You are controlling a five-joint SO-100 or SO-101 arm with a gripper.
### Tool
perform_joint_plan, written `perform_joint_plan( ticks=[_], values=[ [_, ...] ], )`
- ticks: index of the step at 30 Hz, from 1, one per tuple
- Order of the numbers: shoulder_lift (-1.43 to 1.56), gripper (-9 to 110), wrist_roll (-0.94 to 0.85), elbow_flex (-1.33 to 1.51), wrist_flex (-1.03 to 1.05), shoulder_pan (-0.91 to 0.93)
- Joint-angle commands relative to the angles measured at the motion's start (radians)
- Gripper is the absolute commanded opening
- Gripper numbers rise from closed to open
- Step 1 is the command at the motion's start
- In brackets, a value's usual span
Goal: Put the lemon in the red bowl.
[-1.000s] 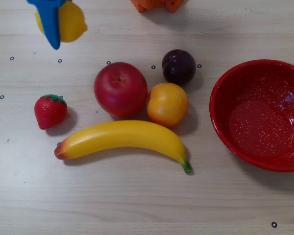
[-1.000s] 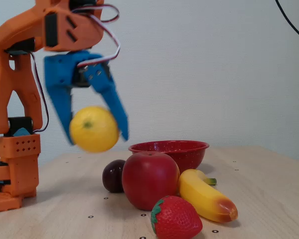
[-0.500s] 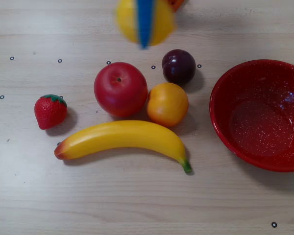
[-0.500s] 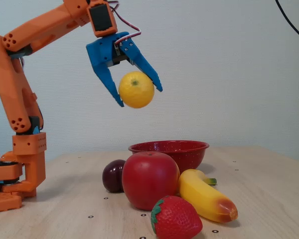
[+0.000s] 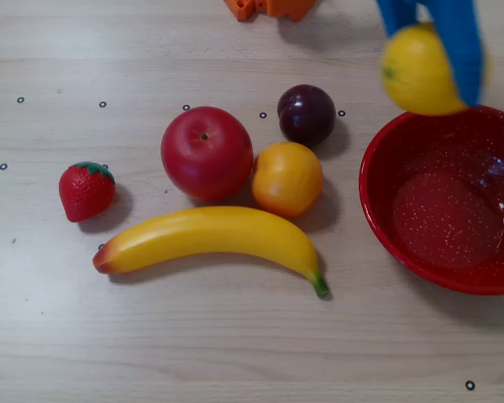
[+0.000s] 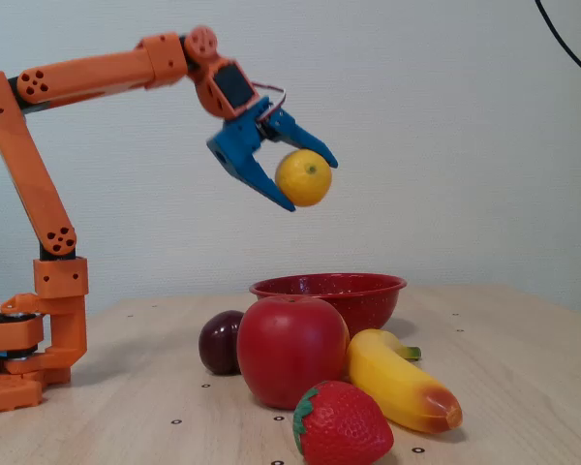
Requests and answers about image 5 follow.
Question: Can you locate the yellow plastic banana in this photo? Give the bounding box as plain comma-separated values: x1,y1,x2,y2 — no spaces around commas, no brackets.
92,205,331,299

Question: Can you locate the red speckled bowl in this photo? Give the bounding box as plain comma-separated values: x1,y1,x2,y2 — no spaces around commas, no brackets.
358,104,504,296

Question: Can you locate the yellow plastic lemon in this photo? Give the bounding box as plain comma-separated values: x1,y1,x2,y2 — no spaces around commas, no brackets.
379,23,472,117

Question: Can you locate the red plastic apple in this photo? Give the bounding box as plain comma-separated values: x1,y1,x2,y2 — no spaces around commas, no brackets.
160,105,255,202

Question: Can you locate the orange robot base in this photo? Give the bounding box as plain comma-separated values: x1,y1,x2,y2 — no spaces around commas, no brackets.
223,0,318,23

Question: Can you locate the red plastic strawberry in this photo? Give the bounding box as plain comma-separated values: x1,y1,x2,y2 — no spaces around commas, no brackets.
58,160,117,223

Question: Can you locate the orange plastic apricot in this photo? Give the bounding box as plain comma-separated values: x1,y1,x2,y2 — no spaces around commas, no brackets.
251,141,324,218

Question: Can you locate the dark purple plastic plum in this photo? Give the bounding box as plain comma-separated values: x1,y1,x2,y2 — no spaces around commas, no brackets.
276,84,338,145

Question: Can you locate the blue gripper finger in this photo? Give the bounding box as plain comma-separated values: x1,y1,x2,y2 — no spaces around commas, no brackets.
375,0,419,39
427,0,487,107

